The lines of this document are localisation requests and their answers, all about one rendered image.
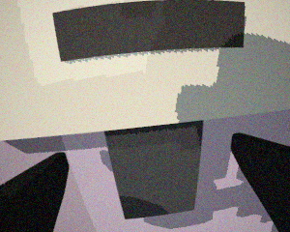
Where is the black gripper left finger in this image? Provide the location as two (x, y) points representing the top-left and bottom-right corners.
(0, 152), (69, 232)

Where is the black two-prong plug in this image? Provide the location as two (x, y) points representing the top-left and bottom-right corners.
(103, 120), (203, 219)

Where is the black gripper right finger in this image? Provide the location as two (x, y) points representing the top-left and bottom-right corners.
(231, 132), (290, 232)

